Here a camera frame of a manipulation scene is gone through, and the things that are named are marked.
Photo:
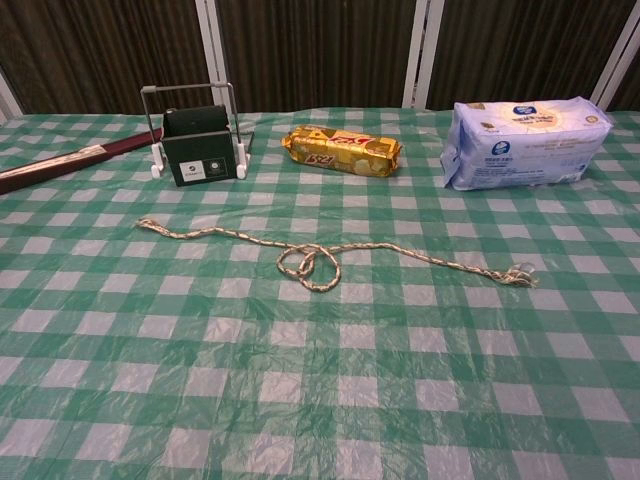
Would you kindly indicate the gold biscuit packet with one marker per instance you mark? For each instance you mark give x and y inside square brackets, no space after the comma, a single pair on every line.
[340,150]

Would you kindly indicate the thin dark stick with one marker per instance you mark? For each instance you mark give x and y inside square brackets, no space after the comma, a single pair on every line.
[250,142]

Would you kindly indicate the green white checked tablecloth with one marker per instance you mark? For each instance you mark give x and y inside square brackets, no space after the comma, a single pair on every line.
[320,375]

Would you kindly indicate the black open cardboard box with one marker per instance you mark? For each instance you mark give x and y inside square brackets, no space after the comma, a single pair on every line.
[200,155]

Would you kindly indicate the pale blue tissue pack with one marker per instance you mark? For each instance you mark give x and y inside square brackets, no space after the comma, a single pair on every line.
[520,145]

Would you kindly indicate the long dark red box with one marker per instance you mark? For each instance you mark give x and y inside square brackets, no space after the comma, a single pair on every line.
[50,165]

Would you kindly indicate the white frame post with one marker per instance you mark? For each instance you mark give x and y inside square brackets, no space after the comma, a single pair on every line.
[7,95]
[422,50]
[616,50]
[212,50]

